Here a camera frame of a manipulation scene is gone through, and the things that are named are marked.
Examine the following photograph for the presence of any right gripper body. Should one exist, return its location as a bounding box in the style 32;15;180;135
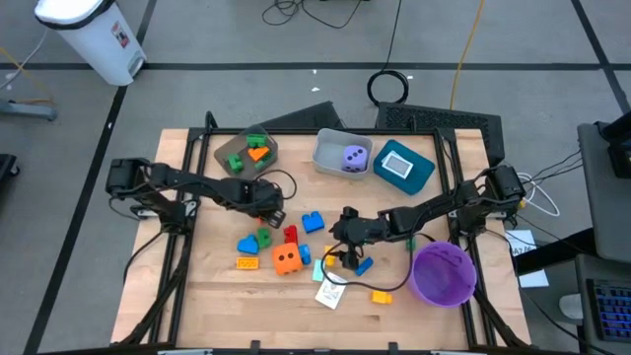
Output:
329;216;390;247

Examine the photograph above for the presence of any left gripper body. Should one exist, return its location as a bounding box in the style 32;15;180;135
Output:
244;179;287;230

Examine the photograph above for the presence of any blue studded toy brick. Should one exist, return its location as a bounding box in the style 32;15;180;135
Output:
354;255;375;277

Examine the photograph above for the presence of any green square toy brick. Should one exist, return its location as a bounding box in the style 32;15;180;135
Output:
253;151;275;173

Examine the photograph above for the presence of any orange foam die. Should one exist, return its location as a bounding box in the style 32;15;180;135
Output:
271;241;305;277

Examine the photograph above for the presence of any large blue toy brick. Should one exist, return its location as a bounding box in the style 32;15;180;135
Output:
236;233;261;256

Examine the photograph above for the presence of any purple foam die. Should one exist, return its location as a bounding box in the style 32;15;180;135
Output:
341;144;370;174

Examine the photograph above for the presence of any white playing card box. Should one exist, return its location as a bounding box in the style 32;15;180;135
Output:
385;151;415;180
380;149;410;174

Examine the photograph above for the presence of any brown translucent bin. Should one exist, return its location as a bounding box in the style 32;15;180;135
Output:
213;125;280;187

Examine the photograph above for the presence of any white gold-sided card box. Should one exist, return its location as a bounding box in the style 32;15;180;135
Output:
315;271;349;311

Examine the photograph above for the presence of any grey plastic bin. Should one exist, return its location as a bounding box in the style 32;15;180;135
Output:
312;127;375;180

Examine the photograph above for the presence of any teal plastic bin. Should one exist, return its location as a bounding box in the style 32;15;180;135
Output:
372;138;437;196

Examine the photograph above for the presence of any purple plastic bucket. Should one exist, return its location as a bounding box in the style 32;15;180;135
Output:
406;240;479;310

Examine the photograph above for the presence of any black flat panel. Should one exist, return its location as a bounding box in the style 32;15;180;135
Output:
256;100;346;131

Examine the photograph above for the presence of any black perforated case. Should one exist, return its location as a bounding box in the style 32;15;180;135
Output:
375;102;506;168

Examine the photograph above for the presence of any white paper sheet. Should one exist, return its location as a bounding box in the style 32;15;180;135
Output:
503;228;550;290

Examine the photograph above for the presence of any grey round pad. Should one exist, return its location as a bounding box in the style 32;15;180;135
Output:
558;292;584;321

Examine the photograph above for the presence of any white trash can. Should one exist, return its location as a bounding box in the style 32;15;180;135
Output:
33;0;148;88

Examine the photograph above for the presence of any grey side desk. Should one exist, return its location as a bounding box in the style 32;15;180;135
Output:
576;120;631;264

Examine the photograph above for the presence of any grey stand foot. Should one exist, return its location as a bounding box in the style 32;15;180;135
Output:
0;97;59;122

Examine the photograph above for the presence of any backlit keyboard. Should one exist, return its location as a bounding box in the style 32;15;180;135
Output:
585;277;631;344

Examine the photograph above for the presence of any black floor object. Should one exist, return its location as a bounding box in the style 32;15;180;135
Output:
0;153;21;179

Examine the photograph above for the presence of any black desk device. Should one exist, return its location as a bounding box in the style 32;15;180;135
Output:
596;110;631;179

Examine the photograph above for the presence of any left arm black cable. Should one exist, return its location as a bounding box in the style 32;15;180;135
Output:
253;169;299;202

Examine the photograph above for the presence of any black aluminium table frame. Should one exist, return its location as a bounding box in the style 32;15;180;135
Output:
110;110;536;355

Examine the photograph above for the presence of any black coiled cable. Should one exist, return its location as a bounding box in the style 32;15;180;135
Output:
366;0;411;107

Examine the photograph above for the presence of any black looped floor cable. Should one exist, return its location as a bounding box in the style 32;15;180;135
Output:
260;0;367;30

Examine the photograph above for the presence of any white cable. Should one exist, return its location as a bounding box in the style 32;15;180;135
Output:
516;171;562;219

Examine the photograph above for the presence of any yellow cable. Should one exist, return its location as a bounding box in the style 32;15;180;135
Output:
448;0;488;111

